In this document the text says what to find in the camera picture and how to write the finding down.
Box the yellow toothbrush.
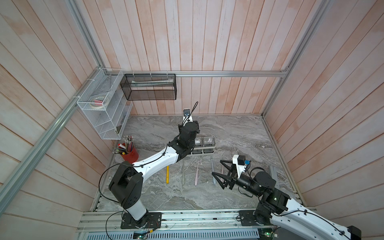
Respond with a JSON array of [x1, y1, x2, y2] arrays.
[[166, 166, 170, 184]]

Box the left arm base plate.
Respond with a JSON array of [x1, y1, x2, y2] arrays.
[[121, 212, 162, 230]]

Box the cream toothbrush holder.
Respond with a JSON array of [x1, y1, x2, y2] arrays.
[[191, 136, 216, 155]]

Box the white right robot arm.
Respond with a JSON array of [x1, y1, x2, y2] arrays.
[[212, 159, 362, 240]]

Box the pale blue toothbrush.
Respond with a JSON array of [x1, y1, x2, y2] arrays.
[[211, 158, 217, 185]]

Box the pens in red cup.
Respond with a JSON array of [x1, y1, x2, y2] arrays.
[[114, 136, 134, 155]]

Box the black mesh basket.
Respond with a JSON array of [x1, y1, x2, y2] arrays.
[[120, 73, 177, 101]]

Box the aluminium frame rails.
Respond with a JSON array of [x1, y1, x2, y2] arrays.
[[1, 1, 322, 240]]

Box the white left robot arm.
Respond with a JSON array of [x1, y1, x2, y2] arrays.
[[109, 121, 200, 224]]

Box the white wire mesh shelf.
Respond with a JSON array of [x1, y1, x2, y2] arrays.
[[77, 68, 133, 140]]

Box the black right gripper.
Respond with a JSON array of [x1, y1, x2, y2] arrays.
[[214, 160, 263, 199]]

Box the tape roll on shelf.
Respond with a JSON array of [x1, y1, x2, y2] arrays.
[[90, 95, 109, 110]]

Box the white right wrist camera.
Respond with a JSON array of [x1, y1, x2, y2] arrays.
[[233, 155, 251, 178]]

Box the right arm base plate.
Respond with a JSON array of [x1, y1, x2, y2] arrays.
[[239, 210, 265, 227]]

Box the red pencil cup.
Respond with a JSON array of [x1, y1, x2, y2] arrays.
[[121, 147, 139, 164]]

